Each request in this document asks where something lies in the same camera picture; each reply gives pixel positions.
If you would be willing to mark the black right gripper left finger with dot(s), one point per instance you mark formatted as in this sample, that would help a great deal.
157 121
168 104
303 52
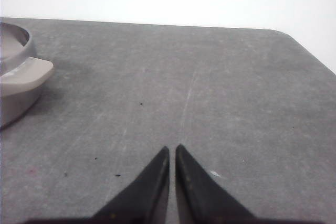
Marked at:
145 199

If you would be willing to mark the stainless steel steamer pot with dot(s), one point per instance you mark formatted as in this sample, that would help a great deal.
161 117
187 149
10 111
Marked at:
23 74

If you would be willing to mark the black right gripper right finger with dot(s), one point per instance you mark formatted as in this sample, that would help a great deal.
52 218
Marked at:
200 198

